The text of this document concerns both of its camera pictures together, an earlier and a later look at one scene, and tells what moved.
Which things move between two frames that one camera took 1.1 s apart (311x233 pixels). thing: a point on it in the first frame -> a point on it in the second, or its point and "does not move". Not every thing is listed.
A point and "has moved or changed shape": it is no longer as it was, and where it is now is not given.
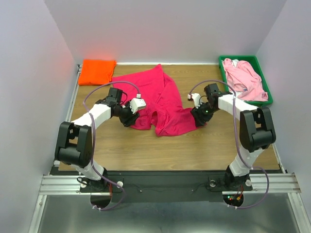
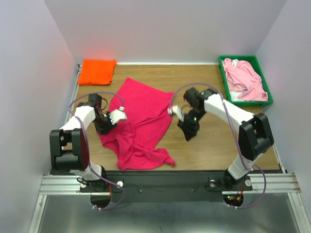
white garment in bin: [234, 62] does not move
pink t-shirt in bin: [244, 79] does not move
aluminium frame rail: [279, 183] does not move
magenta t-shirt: [164, 109] has moved or changed shape
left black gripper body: [124, 114] -> [103, 124]
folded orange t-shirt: [96, 72] does not move
